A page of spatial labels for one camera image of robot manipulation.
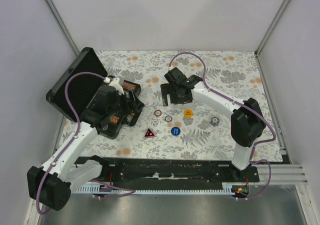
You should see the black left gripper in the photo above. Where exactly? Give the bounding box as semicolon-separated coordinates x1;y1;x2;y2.
107;88;145;117

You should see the red triangular dealer button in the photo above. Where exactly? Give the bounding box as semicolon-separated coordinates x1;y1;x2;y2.
143;128;156;139

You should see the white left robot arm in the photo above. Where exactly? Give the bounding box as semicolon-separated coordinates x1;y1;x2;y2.
27;85;145;215

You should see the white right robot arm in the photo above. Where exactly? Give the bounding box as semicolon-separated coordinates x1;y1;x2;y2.
160;81;266;182

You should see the black poker set case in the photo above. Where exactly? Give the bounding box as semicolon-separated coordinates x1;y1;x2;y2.
46;47;141;139

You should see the red 5 poker chip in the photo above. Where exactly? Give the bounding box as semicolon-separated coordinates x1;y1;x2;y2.
154;109;162;117

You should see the red purple chip row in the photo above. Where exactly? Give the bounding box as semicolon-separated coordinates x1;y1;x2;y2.
122;81;136;90

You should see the blue 10 poker chip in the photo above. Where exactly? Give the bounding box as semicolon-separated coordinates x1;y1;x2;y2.
164;115;173;123

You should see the yellow big blind button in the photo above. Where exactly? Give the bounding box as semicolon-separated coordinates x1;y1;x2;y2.
183;109;194;118

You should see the clear round acrylic disc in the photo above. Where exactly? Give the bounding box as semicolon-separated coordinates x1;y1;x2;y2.
195;106;208;117

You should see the blue small blind button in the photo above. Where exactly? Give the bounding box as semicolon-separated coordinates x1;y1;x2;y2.
170;126;181;136

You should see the floral patterned table mat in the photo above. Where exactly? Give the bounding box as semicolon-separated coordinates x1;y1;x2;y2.
82;51;272;161

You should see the blue 10 chip stack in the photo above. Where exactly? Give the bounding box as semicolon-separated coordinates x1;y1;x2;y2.
210;116;220;127

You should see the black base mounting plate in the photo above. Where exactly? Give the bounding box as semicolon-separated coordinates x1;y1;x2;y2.
97;157;260;191

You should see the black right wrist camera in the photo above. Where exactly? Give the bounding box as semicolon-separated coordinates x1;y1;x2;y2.
164;67;187;87

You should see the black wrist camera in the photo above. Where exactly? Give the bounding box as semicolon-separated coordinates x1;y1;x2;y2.
87;85;117;113
164;67;187;87

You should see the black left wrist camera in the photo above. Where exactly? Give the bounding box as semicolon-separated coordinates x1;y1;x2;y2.
87;85;117;113

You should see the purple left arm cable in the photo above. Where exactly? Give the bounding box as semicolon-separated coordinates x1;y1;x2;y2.
36;71;137;215

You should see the white slotted cable duct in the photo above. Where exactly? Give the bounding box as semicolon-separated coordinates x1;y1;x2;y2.
72;183;237;195

